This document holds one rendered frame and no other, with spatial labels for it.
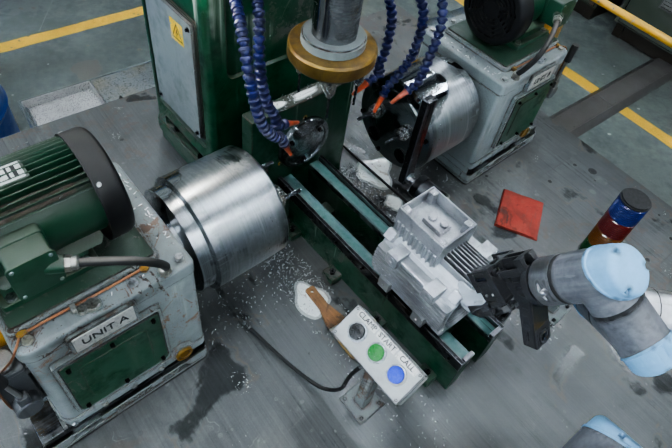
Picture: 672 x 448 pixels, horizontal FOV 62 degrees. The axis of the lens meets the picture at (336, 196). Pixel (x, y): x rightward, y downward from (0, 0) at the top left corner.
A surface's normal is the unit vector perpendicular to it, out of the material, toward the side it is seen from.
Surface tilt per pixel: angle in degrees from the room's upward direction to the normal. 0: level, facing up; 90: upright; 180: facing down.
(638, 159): 0
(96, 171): 37
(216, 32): 90
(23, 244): 0
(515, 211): 1
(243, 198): 32
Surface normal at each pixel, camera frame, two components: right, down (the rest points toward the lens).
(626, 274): 0.42, -0.25
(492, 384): 0.11, -0.65
